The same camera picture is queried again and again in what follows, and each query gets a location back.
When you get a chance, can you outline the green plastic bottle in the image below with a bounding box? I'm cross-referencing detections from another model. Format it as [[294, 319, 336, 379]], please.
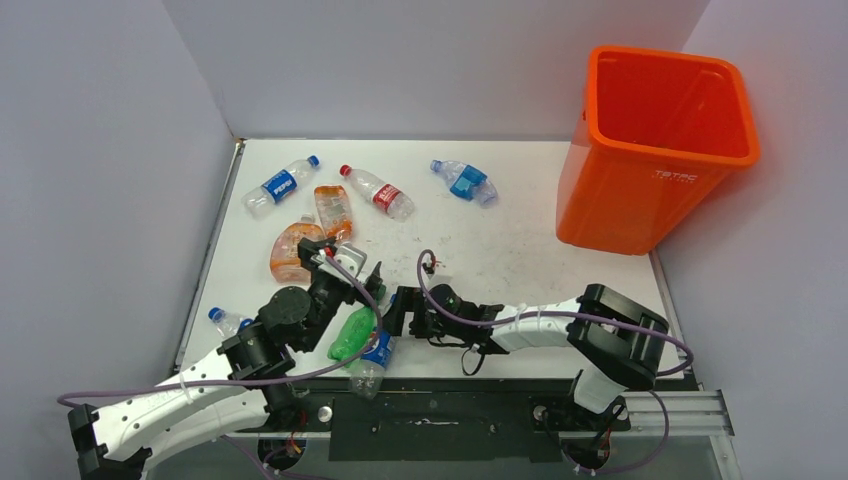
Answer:
[[327, 307, 376, 362]]

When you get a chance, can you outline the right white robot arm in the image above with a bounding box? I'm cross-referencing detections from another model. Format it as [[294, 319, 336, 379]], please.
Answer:
[[383, 284, 670, 428]]

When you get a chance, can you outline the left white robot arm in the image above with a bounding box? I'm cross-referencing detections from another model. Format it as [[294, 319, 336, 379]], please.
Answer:
[[57, 237, 383, 479]]

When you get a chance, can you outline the orange plastic bin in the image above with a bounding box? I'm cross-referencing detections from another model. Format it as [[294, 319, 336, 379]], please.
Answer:
[[555, 45, 760, 255]]

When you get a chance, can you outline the flat orange crushed bottle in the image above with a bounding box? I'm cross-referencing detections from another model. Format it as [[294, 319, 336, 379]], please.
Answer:
[[269, 213, 326, 284]]

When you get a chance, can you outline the crushed orange label bottle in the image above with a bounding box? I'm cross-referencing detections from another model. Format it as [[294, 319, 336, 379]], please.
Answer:
[[314, 185, 354, 242]]

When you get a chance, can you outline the clear Pepsi bottle top left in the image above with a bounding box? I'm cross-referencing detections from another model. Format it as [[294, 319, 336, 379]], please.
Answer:
[[241, 155, 321, 219]]

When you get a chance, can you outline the red cap water bottle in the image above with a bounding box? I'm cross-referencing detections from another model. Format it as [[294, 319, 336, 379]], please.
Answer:
[[339, 164, 415, 221]]

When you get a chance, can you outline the blue cap bottle left edge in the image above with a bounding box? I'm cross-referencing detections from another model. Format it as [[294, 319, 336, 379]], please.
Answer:
[[208, 307, 254, 339]]

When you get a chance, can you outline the crushed blue label bottle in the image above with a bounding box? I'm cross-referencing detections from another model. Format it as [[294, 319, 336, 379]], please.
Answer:
[[430, 160, 498, 208]]

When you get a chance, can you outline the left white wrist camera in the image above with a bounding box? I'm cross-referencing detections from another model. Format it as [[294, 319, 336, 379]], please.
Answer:
[[334, 242, 368, 279]]

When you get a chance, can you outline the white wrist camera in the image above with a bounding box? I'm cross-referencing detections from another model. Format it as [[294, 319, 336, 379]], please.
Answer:
[[334, 242, 368, 279], [425, 260, 455, 281]]

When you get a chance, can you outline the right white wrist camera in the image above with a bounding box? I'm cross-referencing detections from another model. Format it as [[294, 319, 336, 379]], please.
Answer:
[[425, 260, 455, 281]]

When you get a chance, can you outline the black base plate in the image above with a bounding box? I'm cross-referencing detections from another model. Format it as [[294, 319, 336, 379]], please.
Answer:
[[239, 378, 631, 462]]

